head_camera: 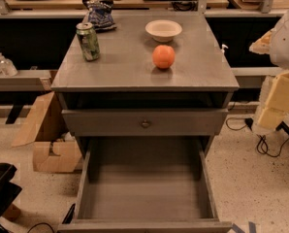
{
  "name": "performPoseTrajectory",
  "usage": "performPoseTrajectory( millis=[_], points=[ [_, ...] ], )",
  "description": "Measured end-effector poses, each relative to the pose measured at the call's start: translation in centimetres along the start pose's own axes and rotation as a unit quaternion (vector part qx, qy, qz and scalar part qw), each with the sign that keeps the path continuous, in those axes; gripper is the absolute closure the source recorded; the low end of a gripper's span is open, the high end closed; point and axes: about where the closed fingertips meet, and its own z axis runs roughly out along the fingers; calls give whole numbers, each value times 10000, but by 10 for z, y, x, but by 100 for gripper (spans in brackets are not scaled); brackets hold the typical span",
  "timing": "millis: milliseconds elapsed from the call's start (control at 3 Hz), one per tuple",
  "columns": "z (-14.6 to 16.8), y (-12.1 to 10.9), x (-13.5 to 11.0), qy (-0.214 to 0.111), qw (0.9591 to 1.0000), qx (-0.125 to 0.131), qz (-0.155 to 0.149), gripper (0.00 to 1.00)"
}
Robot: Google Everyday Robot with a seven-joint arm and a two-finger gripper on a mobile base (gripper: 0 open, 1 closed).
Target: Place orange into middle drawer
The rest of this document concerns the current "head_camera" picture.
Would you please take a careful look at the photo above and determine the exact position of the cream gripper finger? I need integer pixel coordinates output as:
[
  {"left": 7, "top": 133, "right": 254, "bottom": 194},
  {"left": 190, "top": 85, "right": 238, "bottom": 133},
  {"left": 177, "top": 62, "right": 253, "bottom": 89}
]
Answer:
[
  {"left": 254, "top": 107, "right": 286, "bottom": 130},
  {"left": 249, "top": 30, "right": 273, "bottom": 54}
]

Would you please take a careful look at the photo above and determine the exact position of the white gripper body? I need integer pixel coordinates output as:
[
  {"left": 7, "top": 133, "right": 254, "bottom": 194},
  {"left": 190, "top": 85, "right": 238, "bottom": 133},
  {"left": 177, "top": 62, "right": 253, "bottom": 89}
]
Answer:
[{"left": 263, "top": 71, "right": 289, "bottom": 114}]

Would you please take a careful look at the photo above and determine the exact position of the orange fruit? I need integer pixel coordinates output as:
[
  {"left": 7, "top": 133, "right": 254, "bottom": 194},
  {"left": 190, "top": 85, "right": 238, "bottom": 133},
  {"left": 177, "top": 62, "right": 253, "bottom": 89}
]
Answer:
[{"left": 152, "top": 45, "right": 175, "bottom": 69}]

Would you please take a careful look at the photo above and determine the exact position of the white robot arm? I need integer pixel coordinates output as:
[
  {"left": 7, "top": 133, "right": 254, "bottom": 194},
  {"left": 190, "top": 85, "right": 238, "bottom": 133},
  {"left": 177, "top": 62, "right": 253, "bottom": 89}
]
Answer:
[{"left": 249, "top": 10, "right": 289, "bottom": 134}]

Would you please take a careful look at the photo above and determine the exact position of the grey wooden drawer cabinet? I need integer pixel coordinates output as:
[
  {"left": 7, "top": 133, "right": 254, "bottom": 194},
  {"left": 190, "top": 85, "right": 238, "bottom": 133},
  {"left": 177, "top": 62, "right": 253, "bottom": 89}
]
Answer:
[{"left": 50, "top": 9, "right": 241, "bottom": 233}]

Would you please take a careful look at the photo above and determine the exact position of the open middle drawer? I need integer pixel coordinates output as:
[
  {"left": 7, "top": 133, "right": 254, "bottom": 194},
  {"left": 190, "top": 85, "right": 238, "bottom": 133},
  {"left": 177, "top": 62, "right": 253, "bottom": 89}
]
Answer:
[{"left": 58, "top": 137, "right": 232, "bottom": 233}]

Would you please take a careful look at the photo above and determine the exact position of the closed top drawer with knob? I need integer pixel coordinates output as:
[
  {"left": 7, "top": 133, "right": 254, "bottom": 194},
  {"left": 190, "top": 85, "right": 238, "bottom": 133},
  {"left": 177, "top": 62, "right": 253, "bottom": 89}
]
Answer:
[{"left": 62, "top": 109, "right": 228, "bottom": 137}]

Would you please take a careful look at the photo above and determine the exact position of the small white pump bottle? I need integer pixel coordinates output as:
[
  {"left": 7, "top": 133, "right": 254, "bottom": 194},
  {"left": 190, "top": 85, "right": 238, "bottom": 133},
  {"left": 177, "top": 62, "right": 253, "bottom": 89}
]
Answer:
[{"left": 221, "top": 44, "right": 229, "bottom": 53}]

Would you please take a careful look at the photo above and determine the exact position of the white paper bowl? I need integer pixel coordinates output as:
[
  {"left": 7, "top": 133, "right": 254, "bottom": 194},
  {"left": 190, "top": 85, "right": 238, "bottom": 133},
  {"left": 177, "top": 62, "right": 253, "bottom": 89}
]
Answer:
[{"left": 145, "top": 19, "right": 182, "bottom": 43}]

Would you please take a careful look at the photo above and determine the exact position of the blue chip bag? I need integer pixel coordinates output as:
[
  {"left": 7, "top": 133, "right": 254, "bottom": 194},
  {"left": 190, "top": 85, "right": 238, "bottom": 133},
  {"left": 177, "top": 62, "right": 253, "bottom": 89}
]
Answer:
[{"left": 82, "top": 0, "right": 116, "bottom": 32}]

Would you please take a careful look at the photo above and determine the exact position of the green soda can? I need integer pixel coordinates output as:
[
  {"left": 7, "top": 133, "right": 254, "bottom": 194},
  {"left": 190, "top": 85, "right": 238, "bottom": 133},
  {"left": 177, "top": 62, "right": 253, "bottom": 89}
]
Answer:
[{"left": 76, "top": 22, "right": 100, "bottom": 61}]

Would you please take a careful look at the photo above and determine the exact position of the cardboard box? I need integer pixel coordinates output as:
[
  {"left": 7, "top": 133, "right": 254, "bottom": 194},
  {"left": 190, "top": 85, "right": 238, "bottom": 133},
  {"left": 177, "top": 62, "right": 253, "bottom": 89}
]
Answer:
[{"left": 12, "top": 91, "right": 82, "bottom": 173}]

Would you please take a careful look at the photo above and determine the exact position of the black chair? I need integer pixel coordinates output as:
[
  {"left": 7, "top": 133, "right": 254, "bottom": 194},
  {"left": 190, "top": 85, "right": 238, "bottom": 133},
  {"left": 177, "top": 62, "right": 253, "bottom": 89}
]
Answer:
[{"left": 0, "top": 163, "right": 21, "bottom": 233}]

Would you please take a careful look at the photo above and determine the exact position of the black power cable on floor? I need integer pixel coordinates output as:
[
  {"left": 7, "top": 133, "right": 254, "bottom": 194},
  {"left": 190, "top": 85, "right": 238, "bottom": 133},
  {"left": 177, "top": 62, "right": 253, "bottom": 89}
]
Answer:
[{"left": 225, "top": 116, "right": 289, "bottom": 159}]

